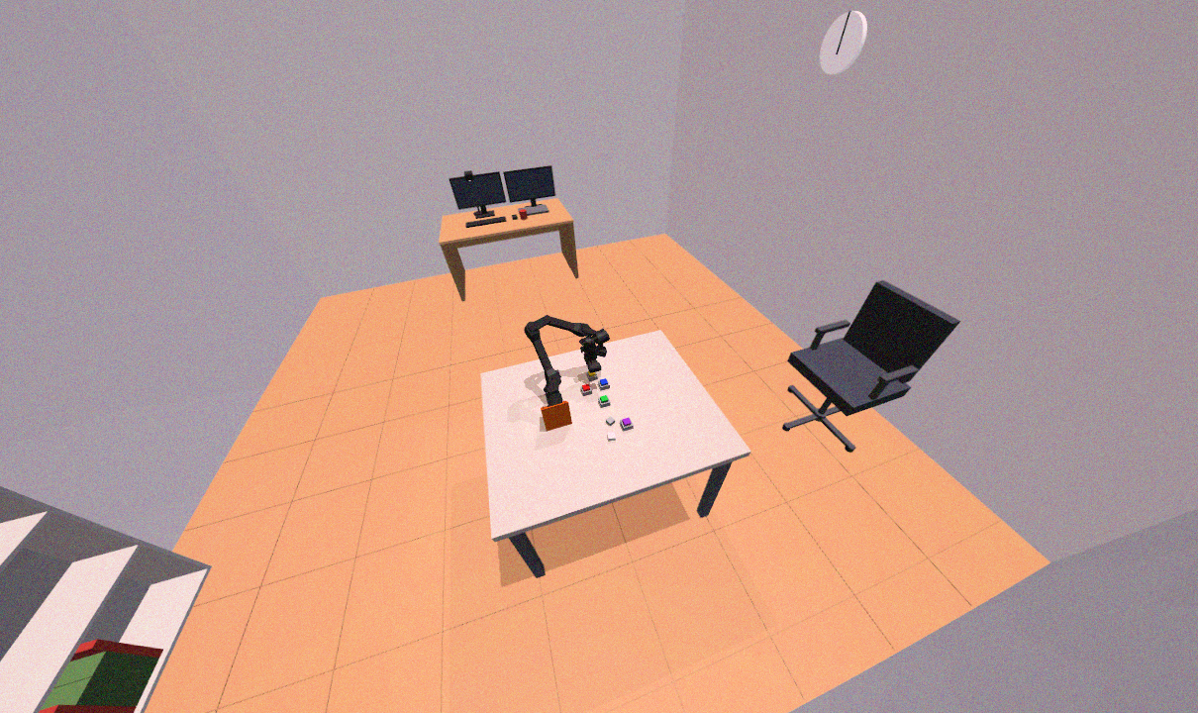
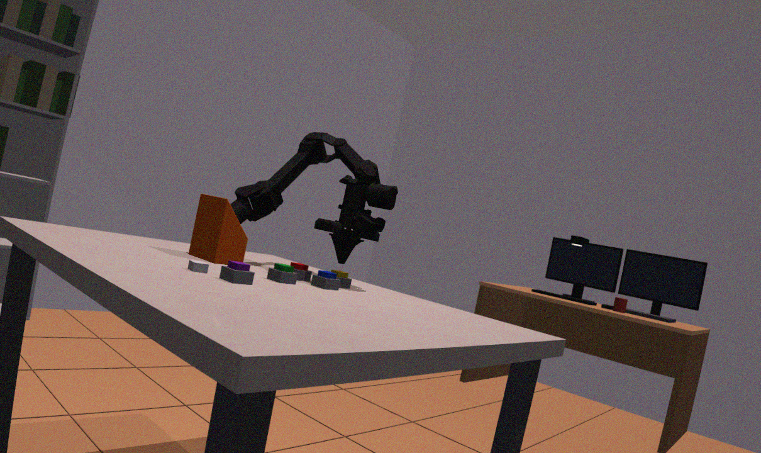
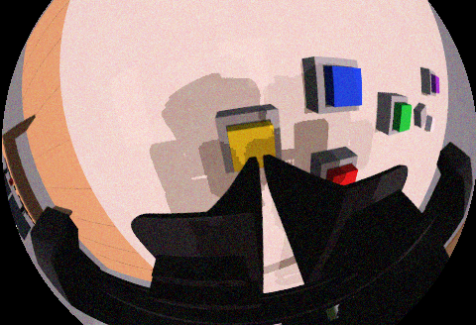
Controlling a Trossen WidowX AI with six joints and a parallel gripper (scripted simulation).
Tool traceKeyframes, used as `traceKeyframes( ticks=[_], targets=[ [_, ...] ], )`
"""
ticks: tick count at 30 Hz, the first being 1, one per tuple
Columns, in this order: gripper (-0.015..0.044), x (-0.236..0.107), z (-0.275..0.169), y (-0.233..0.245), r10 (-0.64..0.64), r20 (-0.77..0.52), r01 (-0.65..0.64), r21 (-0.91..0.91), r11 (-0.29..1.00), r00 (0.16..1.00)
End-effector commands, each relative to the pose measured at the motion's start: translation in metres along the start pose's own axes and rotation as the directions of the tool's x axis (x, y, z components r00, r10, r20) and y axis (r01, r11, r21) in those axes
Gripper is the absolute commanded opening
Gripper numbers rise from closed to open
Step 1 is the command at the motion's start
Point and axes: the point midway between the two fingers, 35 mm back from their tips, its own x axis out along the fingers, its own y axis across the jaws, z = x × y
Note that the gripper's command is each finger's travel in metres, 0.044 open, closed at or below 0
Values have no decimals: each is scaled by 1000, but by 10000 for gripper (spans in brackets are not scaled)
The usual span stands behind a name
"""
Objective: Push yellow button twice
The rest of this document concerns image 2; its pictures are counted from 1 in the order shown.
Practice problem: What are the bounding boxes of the yellow button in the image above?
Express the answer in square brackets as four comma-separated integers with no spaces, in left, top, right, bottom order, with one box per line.
[331,270,352,289]

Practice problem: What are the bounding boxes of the red button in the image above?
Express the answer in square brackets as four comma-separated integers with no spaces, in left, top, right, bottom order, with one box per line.
[291,262,312,282]

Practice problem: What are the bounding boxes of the blue button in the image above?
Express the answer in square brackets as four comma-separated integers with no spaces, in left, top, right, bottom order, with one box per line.
[311,271,340,291]

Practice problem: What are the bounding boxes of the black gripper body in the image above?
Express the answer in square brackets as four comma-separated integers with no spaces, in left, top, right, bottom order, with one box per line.
[314,201,380,242]

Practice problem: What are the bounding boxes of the green button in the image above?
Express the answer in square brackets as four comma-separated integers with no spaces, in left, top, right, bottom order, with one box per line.
[267,264,298,284]

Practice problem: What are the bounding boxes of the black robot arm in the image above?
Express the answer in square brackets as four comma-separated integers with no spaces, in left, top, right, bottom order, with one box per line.
[230,132,398,236]

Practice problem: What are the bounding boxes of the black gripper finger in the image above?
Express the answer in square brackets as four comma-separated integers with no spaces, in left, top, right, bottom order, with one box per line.
[342,238,364,264]
[329,233,352,264]

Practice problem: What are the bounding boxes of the purple button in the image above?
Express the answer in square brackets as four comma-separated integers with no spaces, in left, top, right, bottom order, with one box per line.
[219,260,255,285]

